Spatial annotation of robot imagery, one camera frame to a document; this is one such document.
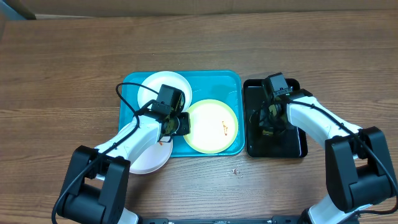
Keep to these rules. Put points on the white plate top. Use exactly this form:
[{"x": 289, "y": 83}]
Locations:
[{"x": 157, "y": 79}]

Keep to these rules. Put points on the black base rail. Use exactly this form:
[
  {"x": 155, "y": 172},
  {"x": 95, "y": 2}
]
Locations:
[{"x": 277, "y": 219}]

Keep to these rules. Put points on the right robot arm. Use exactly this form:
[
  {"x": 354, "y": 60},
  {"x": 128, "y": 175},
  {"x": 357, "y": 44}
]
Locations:
[{"x": 359, "y": 170}]

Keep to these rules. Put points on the black rectangular tray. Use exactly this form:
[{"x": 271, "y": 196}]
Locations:
[{"x": 292, "y": 143}]

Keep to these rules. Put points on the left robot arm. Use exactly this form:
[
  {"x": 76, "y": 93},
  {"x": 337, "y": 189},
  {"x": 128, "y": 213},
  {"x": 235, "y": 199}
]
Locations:
[{"x": 95, "y": 185}]

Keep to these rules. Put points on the teal plastic tray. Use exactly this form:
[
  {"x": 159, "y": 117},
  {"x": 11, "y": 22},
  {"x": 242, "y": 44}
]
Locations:
[{"x": 222, "y": 85}]

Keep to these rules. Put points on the green yellow sponge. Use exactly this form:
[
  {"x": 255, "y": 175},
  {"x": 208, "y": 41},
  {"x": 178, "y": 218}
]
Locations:
[{"x": 270, "y": 122}]

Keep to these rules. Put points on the pinkish white plate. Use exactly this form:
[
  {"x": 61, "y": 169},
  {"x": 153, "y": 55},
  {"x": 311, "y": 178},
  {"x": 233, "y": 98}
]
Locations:
[{"x": 152, "y": 155}]

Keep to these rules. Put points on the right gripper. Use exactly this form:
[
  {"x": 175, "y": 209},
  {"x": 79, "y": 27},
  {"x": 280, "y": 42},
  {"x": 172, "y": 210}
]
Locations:
[{"x": 268, "y": 124}]

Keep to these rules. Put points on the small debris on table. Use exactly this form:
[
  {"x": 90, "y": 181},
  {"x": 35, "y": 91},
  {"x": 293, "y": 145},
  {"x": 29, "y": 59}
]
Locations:
[{"x": 235, "y": 171}]

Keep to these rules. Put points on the yellow green rimmed plate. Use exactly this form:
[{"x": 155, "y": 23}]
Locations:
[{"x": 213, "y": 126}]

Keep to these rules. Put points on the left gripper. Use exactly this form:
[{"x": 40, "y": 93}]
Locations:
[{"x": 185, "y": 128}]

